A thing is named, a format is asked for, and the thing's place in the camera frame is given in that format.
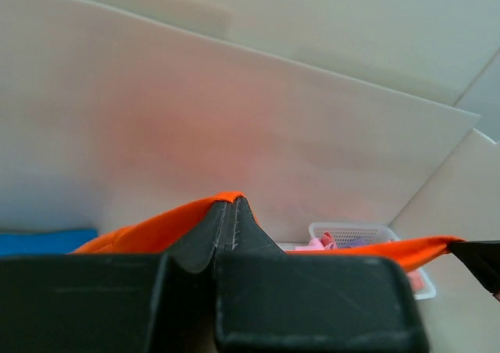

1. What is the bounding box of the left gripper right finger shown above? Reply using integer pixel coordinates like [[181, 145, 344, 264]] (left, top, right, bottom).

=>
[[214, 197, 430, 352]]

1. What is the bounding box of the folded blue t-shirt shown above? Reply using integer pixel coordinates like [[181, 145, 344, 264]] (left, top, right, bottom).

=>
[[1, 228, 98, 257]]

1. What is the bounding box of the light pink t-shirt in basket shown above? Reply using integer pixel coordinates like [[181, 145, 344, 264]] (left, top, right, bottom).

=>
[[406, 270, 425, 293]]

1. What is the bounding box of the white plastic basket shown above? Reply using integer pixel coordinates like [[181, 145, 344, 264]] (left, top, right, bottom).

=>
[[278, 223, 437, 301]]

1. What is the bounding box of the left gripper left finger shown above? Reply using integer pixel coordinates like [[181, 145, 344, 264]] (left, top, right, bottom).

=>
[[1, 201, 228, 352]]

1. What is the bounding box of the lavender t-shirt in basket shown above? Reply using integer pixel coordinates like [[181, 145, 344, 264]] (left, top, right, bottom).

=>
[[337, 237, 373, 249]]

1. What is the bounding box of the orange t-shirt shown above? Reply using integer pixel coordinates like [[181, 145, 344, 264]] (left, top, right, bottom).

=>
[[74, 191, 465, 272]]

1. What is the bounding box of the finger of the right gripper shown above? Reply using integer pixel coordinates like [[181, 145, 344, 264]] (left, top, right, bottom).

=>
[[448, 241, 499, 301]]

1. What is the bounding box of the pink t-shirt over basket edge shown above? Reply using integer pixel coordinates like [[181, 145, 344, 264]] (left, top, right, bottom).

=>
[[295, 232, 338, 251]]

